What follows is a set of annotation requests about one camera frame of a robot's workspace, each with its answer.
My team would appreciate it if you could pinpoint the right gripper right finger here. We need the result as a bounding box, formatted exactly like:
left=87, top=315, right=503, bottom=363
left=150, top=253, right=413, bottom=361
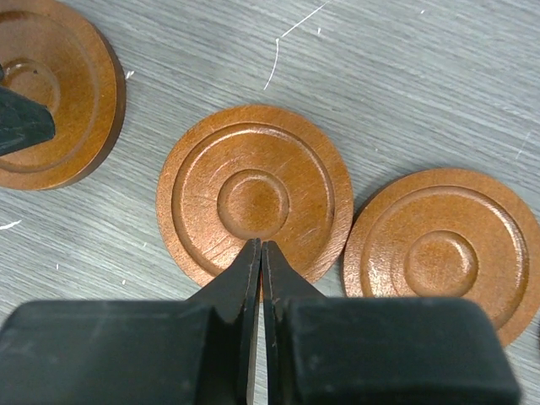
left=261, top=241, right=521, bottom=404

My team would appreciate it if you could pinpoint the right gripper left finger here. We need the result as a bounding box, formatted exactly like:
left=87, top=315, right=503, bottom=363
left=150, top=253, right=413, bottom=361
left=1, top=239, right=262, bottom=404

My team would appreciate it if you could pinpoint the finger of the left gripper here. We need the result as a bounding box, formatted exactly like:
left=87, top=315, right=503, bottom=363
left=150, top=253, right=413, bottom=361
left=0, top=86, right=56, bottom=156

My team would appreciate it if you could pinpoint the dark wooden coaster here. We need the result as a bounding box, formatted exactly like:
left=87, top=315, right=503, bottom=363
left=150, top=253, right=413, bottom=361
left=156, top=105, right=354, bottom=285
left=342, top=168, right=539, bottom=345
left=1, top=1, right=127, bottom=190

